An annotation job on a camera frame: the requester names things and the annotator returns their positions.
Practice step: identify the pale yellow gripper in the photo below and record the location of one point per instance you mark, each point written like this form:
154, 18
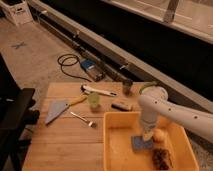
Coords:
147, 135

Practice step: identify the blue sponge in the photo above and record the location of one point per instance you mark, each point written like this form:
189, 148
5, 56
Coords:
138, 143

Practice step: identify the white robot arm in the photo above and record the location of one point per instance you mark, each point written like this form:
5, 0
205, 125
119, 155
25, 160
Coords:
153, 101

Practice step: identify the yellow plastic tray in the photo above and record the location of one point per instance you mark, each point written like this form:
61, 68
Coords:
119, 127

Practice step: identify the yellow round fruit toy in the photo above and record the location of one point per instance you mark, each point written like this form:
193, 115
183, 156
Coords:
158, 135

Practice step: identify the brown pinecone-like object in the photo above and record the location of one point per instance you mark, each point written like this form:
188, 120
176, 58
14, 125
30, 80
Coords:
160, 159

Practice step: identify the dark rectangular block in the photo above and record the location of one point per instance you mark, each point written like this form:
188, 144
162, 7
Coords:
122, 107

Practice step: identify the dark small cup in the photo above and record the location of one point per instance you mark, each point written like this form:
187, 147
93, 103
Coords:
126, 86

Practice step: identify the metal fork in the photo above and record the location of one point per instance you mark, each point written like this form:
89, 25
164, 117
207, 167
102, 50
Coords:
88, 122

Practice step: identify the green plastic cup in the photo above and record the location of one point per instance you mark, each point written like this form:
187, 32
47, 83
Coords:
93, 100

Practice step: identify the blue grey floor device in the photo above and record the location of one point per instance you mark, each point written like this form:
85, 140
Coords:
92, 70

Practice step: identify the black chair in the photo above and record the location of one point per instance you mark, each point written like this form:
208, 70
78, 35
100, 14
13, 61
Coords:
15, 115

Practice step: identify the white cardboard box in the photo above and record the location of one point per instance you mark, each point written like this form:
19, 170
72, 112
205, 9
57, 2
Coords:
18, 13

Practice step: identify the white black handled tool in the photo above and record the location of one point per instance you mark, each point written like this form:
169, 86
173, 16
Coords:
88, 89

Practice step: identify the grey spatula yellow handle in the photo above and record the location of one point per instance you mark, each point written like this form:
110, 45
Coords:
57, 107

